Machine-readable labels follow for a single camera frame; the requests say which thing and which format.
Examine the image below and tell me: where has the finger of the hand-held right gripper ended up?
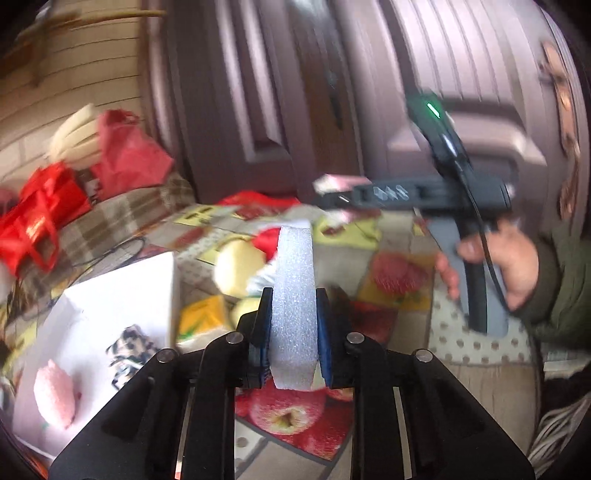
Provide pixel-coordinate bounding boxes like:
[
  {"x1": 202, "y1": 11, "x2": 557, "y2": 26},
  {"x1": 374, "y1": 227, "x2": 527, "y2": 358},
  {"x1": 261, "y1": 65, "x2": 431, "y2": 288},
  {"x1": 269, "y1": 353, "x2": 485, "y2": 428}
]
[
  {"x1": 312, "y1": 174, "x2": 416, "y2": 204},
  {"x1": 318, "y1": 196, "x2": 416, "y2": 222}
]

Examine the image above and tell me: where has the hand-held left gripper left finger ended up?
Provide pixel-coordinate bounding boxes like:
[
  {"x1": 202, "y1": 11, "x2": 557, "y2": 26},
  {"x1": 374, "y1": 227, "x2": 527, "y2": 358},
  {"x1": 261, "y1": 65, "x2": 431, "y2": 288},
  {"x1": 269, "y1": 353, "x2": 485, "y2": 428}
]
[{"x1": 48, "y1": 287, "x2": 273, "y2": 480}]

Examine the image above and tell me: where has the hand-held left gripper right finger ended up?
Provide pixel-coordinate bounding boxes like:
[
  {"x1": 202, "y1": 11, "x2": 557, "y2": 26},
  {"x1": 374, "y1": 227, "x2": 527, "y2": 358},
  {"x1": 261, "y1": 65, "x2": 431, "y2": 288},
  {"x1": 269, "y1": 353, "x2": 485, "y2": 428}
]
[{"x1": 316, "y1": 286, "x2": 536, "y2": 480}]

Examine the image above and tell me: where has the white foam block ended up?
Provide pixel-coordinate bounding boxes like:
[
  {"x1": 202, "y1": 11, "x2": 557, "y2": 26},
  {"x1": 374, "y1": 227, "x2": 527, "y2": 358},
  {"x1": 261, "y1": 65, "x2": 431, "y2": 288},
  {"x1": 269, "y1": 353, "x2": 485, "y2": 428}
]
[{"x1": 270, "y1": 226, "x2": 320, "y2": 392}]

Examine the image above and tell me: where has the pale yellow sponge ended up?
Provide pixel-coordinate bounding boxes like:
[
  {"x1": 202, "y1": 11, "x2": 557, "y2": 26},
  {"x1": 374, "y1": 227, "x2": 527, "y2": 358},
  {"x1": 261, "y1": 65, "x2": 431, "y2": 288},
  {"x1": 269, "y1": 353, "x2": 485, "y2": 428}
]
[{"x1": 213, "y1": 240, "x2": 267, "y2": 297}]

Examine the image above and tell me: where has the white cardboard box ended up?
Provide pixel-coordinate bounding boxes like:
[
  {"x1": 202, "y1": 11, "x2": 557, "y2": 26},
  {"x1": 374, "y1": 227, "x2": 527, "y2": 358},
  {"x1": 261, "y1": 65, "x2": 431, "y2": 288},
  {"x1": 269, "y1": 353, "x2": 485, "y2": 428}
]
[{"x1": 11, "y1": 251, "x2": 182, "y2": 462}]

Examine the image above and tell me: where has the person's right forearm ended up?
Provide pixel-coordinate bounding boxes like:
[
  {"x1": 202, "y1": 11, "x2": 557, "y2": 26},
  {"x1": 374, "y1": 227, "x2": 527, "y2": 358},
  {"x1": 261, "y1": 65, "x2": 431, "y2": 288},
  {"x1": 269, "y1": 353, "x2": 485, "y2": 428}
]
[{"x1": 512, "y1": 225, "x2": 591, "y2": 352}]

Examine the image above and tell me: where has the person's right hand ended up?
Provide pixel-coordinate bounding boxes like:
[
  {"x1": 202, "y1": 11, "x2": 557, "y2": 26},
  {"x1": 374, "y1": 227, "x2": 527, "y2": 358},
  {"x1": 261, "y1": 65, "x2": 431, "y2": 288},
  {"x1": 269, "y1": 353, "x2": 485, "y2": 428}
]
[{"x1": 436, "y1": 220, "x2": 541, "y2": 319}]

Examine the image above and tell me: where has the yellow green sponge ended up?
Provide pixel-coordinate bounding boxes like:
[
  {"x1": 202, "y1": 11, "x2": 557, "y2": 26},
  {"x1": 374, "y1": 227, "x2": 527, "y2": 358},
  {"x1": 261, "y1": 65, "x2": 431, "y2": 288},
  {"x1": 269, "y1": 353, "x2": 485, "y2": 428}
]
[{"x1": 178, "y1": 295, "x2": 232, "y2": 346}]

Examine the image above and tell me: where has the red printed packet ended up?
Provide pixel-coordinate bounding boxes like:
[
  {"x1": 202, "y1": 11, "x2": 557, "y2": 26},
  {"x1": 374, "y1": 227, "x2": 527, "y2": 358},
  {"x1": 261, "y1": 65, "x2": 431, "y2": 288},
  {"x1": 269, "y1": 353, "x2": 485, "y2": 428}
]
[{"x1": 216, "y1": 191, "x2": 302, "y2": 221}]

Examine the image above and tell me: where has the orange door decoration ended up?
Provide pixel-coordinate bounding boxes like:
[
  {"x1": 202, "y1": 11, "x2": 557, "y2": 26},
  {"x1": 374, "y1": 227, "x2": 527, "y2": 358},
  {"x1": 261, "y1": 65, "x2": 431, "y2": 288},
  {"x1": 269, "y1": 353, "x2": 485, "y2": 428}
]
[{"x1": 539, "y1": 41, "x2": 583, "y2": 223}]

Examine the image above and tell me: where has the brown door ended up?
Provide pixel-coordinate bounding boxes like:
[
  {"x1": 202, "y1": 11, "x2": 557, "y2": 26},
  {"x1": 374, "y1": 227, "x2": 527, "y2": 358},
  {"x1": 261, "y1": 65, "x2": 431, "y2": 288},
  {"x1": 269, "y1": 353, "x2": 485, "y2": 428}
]
[{"x1": 140, "y1": 0, "x2": 588, "y2": 232}]

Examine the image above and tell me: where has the black white patterned cloth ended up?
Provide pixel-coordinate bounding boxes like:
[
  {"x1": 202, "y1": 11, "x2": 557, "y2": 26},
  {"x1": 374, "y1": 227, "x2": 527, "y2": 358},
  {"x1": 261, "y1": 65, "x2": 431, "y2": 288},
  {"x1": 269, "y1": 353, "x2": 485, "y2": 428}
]
[{"x1": 105, "y1": 324, "x2": 160, "y2": 389}]

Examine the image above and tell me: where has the plaid blanket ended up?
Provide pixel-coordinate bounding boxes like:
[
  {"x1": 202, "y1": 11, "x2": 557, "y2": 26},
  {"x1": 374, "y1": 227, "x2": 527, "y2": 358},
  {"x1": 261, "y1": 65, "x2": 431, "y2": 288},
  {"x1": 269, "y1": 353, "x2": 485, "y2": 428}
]
[{"x1": 44, "y1": 172, "x2": 198, "y2": 280}]

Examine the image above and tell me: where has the pink plush toy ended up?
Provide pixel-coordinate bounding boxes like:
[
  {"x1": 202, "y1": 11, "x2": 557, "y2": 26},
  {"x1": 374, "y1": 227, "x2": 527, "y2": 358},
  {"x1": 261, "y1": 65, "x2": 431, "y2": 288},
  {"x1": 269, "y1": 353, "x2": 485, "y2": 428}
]
[{"x1": 33, "y1": 360, "x2": 82, "y2": 431}]

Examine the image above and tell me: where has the dark red fabric bag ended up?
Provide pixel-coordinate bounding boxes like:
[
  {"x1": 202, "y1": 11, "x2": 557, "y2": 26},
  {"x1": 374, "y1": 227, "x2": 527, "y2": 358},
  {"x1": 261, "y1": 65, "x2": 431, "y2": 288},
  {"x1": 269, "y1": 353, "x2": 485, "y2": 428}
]
[{"x1": 90, "y1": 109, "x2": 176, "y2": 200}]

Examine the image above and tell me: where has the red tote bag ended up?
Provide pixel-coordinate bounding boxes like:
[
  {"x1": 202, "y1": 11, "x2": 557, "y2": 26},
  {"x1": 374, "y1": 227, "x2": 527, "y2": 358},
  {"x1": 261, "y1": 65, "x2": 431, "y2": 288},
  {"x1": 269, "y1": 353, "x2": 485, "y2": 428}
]
[{"x1": 0, "y1": 163, "x2": 94, "y2": 278}]

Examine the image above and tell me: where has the stack of white foam sheets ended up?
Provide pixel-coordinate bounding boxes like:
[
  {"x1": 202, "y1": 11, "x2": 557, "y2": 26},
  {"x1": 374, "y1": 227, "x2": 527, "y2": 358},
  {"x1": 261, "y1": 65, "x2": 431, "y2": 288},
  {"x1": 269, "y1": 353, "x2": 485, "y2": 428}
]
[{"x1": 48, "y1": 103, "x2": 106, "y2": 169}]

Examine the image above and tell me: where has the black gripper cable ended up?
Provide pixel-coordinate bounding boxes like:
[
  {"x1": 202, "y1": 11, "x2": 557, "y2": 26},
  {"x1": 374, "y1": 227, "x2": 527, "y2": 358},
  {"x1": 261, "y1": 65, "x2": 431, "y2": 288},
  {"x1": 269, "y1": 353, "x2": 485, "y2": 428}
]
[{"x1": 441, "y1": 134, "x2": 511, "y2": 312}]

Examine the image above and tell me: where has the white cord bundle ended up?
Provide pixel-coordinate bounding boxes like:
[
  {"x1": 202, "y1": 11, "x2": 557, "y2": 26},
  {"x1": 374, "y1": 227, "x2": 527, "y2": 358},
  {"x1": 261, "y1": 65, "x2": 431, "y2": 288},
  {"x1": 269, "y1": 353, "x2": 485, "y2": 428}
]
[{"x1": 526, "y1": 396, "x2": 591, "y2": 468}]

